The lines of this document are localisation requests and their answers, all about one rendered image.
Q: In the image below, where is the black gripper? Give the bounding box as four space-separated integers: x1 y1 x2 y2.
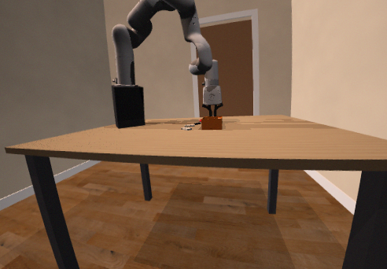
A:
202 85 223 116

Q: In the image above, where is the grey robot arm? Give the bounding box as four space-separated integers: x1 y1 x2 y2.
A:
112 0 219 87

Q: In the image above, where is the orange three-compartment bin rack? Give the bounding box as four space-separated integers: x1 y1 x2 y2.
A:
201 116 222 130

